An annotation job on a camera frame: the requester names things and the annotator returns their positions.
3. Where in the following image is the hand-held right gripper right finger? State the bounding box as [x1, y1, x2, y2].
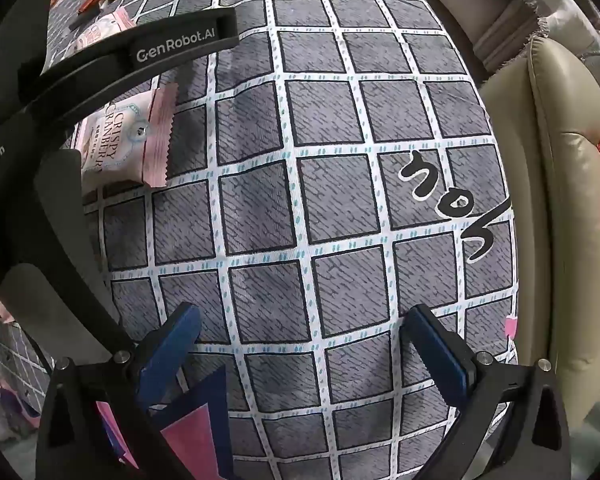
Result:
[400, 302, 573, 480]

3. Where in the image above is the grey fringed cloth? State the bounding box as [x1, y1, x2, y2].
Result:
[400, 0, 600, 91]

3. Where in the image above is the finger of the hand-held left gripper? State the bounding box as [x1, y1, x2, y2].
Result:
[17, 7, 240, 128]
[0, 0, 81, 78]

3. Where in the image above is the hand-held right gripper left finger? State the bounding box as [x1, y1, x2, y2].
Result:
[32, 302, 231, 480]

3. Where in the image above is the grey checked printed blanket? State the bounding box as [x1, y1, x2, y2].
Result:
[0, 0, 521, 480]

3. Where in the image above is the beige leather sofa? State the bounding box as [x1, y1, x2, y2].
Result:
[477, 35, 600, 441]

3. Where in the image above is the pink cranberry snack packet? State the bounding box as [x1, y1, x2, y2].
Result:
[72, 6, 137, 53]
[75, 84, 177, 190]

